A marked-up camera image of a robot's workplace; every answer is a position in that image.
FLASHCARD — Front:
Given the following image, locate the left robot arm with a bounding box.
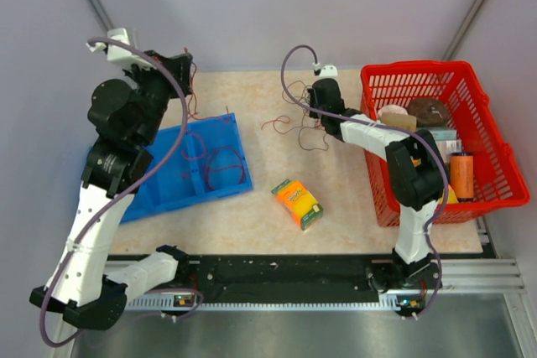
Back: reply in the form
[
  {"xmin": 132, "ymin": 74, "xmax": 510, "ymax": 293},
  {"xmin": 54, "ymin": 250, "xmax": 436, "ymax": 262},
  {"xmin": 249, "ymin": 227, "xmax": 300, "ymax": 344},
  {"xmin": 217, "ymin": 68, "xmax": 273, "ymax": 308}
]
[{"xmin": 29, "ymin": 60, "xmax": 190, "ymax": 330}]

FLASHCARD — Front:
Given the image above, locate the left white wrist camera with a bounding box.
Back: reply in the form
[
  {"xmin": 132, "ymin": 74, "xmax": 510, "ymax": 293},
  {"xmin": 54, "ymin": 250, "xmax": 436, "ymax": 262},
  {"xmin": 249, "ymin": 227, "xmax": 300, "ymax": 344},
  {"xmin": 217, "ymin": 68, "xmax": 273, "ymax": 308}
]
[{"xmin": 86, "ymin": 28, "xmax": 138, "ymax": 70}]

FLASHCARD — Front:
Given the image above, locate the teal small box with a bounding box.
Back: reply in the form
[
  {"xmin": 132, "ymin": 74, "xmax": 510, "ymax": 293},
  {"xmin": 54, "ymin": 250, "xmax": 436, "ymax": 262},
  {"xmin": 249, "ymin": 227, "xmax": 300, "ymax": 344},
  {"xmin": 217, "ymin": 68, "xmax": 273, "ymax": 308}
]
[{"xmin": 431, "ymin": 127, "xmax": 457, "ymax": 141}]

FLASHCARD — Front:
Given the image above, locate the red plastic basket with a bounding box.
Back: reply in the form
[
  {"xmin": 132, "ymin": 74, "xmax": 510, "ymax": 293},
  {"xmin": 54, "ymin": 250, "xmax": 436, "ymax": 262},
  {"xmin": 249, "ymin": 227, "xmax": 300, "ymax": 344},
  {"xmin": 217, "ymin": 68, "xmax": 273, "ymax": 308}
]
[{"xmin": 361, "ymin": 60, "xmax": 530, "ymax": 224}]

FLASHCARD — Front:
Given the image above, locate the orange sponge package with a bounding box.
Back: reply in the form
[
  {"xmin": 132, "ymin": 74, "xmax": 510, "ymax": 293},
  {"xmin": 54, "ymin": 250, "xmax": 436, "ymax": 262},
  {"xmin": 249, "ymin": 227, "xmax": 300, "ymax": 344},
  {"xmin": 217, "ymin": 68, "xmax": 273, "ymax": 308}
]
[{"xmin": 271, "ymin": 179, "xmax": 324, "ymax": 231}]

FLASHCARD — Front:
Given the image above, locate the aluminium frame rail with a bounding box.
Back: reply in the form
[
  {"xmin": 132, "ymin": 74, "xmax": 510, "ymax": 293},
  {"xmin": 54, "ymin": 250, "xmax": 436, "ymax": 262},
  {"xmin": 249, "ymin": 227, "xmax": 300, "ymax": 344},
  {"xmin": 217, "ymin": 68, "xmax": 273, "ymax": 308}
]
[{"xmin": 125, "ymin": 259, "xmax": 525, "ymax": 314}]

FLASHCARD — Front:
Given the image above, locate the orange cylindrical can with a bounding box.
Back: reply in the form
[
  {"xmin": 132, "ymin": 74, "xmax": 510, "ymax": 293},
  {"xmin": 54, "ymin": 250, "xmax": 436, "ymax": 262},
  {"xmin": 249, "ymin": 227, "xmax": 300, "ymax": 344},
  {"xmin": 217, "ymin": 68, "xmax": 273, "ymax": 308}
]
[{"xmin": 450, "ymin": 152, "xmax": 474, "ymax": 202}]

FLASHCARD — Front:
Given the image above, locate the black wire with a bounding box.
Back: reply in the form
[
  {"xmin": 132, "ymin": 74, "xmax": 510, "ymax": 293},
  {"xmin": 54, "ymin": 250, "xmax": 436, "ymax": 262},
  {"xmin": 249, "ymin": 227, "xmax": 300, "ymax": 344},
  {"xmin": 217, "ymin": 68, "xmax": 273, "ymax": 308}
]
[{"xmin": 287, "ymin": 80, "xmax": 331, "ymax": 153}]

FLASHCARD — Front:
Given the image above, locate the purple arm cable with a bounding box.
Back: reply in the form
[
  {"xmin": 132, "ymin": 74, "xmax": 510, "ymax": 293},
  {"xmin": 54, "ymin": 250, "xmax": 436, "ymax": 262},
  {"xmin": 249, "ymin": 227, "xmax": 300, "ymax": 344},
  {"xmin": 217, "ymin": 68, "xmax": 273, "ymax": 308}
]
[
  {"xmin": 39, "ymin": 37, "xmax": 205, "ymax": 349},
  {"xmin": 280, "ymin": 44, "xmax": 452, "ymax": 321}
]

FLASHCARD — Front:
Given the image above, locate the brown cardboard box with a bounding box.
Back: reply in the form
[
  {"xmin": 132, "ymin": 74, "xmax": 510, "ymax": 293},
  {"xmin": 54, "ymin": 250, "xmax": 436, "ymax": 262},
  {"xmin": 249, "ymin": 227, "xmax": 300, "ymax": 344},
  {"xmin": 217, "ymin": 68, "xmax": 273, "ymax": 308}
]
[{"xmin": 380, "ymin": 112, "xmax": 417, "ymax": 132}]

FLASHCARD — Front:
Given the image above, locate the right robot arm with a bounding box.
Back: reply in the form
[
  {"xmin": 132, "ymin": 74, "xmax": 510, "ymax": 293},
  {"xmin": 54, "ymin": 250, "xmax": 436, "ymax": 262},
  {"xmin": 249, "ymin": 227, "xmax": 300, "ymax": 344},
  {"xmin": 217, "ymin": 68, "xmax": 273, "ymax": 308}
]
[{"xmin": 308, "ymin": 78, "xmax": 447, "ymax": 288}]

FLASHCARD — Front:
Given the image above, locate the blue plastic bin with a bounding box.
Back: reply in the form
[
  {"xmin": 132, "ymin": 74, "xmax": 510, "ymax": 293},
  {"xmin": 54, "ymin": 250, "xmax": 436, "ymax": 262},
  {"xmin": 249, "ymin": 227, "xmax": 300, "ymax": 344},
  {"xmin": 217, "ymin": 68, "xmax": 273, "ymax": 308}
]
[{"xmin": 121, "ymin": 112, "xmax": 253, "ymax": 224}]

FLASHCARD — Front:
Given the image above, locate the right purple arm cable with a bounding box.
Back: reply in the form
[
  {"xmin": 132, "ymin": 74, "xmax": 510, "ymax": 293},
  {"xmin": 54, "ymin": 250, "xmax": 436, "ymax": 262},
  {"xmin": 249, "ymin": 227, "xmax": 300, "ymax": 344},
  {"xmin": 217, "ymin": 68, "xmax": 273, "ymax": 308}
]
[{"xmin": 280, "ymin": 44, "xmax": 452, "ymax": 321}]

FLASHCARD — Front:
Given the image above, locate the brown round lid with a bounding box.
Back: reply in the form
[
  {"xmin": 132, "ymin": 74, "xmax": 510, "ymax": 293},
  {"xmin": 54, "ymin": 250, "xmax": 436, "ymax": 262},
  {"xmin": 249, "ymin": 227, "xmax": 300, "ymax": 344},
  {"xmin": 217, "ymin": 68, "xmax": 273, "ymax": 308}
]
[{"xmin": 407, "ymin": 97, "xmax": 450, "ymax": 127}]

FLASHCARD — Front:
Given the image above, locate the brown wire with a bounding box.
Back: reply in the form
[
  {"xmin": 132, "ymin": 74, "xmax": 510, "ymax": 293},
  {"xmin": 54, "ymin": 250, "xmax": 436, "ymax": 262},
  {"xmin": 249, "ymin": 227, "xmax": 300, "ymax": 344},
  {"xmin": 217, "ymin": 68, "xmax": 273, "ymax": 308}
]
[{"xmin": 201, "ymin": 144, "xmax": 248, "ymax": 194}]

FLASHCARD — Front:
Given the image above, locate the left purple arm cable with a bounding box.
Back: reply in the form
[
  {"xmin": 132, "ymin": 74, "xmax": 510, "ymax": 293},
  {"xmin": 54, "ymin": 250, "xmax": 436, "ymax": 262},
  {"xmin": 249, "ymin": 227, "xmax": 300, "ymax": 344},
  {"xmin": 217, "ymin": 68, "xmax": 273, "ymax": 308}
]
[{"xmin": 39, "ymin": 37, "xmax": 205, "ymax": 349}]

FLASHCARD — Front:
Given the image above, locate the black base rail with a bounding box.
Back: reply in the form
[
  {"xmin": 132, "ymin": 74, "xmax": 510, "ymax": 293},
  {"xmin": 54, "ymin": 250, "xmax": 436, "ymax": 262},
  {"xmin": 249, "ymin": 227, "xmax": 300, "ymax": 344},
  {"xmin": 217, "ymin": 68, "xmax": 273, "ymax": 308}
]
[{"xmin": 108, "ymin": 253, "xmax": 446, "ymax": 304}]

